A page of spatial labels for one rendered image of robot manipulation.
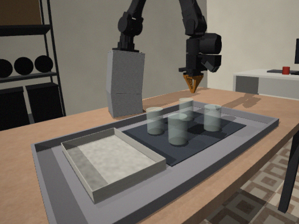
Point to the clear glass jar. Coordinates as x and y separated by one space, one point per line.
186 107
155 122
212 117
177 128

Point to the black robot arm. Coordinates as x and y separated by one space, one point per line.
205 43

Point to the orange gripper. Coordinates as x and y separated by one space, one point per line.
195 74

